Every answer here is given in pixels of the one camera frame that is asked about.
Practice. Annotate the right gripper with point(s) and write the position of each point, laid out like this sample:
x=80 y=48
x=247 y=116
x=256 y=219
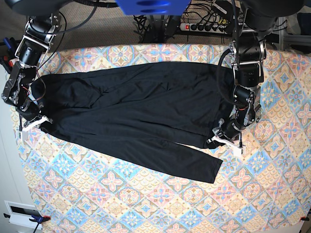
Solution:
x=30 y=117

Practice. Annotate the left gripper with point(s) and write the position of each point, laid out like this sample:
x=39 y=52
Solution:
x=229 y=132

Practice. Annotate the black t-shirt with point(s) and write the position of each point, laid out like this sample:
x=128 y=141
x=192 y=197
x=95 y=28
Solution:
x=156 y=115

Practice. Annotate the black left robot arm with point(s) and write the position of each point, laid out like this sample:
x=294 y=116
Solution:
x=248 y=50

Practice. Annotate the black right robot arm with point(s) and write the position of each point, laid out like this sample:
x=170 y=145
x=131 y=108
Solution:
x=43 y=24

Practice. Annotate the red table clamp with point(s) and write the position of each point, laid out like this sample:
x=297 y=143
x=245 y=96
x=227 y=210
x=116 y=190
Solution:
x=6 y=62

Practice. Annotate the white power strip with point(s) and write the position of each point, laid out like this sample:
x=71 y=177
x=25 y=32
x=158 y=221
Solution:
x=204 y=28

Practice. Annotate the white wall outlet box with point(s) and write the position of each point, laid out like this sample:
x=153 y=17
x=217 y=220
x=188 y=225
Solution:
x=20 y=214

